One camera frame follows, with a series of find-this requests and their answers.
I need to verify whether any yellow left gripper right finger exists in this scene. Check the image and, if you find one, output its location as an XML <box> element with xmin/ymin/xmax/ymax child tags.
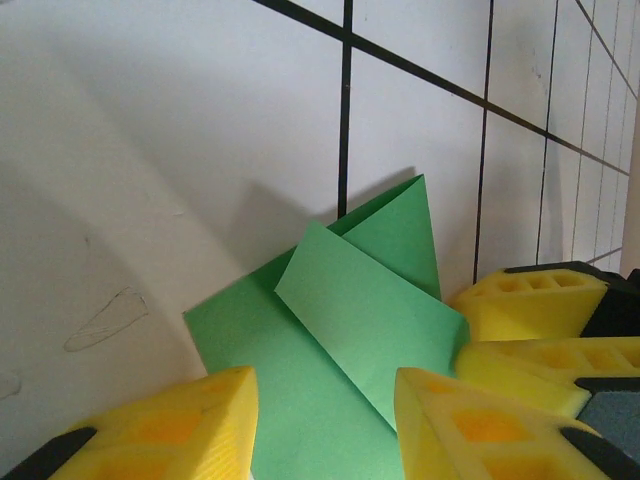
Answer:
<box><xmin>393</xmin><ymin>366</ymin><xmax>640</xmax><ymax>480</ymax></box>

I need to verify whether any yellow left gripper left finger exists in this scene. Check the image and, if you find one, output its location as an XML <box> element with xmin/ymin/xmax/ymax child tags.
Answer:
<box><xmin>0</xmin><ymin>366</ymin><xmax>260</xmax><ymax>480</ymax></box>

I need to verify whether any green paper sheet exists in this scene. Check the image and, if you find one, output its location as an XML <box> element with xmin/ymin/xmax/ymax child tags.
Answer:
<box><xmin>182</xmin><ymin>173</ymin><xmax>471</xmax><ymax>480</ymax></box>

